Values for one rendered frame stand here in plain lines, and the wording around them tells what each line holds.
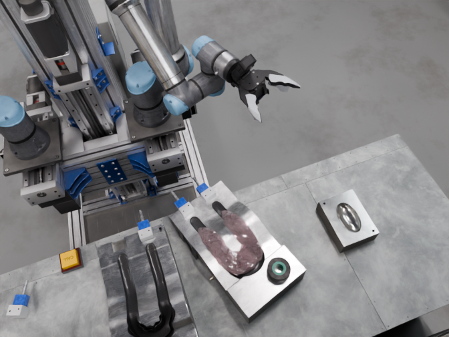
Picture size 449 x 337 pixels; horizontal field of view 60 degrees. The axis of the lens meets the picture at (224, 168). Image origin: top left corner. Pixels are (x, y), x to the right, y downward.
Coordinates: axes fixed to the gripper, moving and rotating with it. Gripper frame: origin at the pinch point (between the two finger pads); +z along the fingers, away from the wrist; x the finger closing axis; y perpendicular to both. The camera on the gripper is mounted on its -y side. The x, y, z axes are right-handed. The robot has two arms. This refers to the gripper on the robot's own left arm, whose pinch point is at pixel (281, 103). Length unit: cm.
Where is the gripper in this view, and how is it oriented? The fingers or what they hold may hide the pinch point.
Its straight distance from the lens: 105.9
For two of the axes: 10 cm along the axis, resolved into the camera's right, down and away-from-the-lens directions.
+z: 6.6, 6.2, -4.2
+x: -7.3, 6.6, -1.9
